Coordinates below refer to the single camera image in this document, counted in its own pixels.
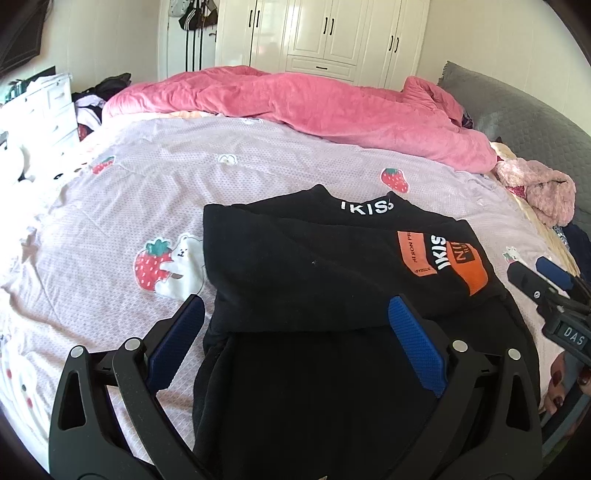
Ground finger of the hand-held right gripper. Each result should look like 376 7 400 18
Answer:
534 256 578 292
506 261 557 306

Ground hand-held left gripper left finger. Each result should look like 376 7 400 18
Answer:
48 294 209 480

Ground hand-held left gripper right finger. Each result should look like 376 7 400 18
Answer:
388 294 544 480

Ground black sweatshirt with orange patches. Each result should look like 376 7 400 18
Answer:
191 184 542 480

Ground pile of dark clothes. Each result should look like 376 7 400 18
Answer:
71 71 133 142

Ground person's right hand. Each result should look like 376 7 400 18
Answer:
543 352 591 417

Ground dark blue cloth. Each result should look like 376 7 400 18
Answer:
553 223 591 274

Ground pink fluffy garment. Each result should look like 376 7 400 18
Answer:
493 157 578 228

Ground strawberry print bed sheet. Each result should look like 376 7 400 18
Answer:
0 113 583 464

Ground grey quilted headboard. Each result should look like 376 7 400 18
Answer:
436 60 591 232

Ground white plush toy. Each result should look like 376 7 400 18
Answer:
0 142 35 185

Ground white dresser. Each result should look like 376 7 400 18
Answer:
0 67 82 158

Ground pink duvet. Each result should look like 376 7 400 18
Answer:
102 65 499 174

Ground white door with hanging bags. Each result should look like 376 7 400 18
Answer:
158 0 221 85

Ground white wardrobe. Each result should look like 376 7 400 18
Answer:
215 0 433 91

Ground black television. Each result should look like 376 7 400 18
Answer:
0 0 50 75

